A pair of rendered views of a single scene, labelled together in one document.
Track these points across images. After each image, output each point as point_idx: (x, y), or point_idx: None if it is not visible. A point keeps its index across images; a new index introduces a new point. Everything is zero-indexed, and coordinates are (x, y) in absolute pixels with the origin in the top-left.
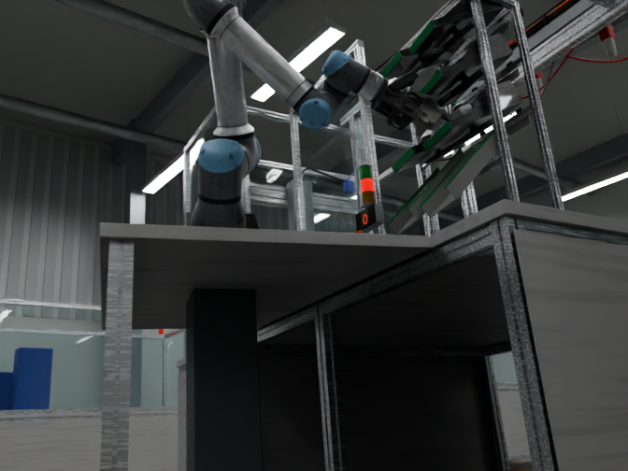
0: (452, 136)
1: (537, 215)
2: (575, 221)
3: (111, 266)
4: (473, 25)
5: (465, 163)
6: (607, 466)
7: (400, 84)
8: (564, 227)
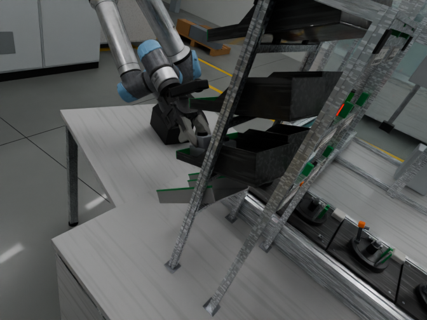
0: None
1: (66, 264)
2: (87, 293)
3: (65, 126)
4: None
5: (172, 189)
6: None
7: (177, 91)
8: None
